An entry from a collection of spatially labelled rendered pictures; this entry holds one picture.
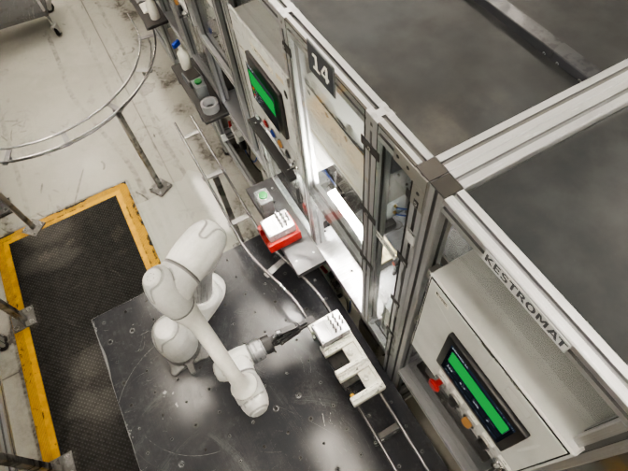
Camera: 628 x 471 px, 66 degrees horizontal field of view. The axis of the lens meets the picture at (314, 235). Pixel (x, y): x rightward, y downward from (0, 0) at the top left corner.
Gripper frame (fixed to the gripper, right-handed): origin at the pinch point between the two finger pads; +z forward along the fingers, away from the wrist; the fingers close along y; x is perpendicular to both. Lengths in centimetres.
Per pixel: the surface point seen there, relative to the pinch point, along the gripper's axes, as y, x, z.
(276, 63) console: 95, 38, 20
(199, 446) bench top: -20, -16, -61
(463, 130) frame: 113, -23, 35
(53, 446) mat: -86, 42, -145
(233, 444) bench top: -20, -23, -49
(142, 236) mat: -87, 145, -58
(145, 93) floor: -88, 281, -10
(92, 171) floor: -88, 223, -73
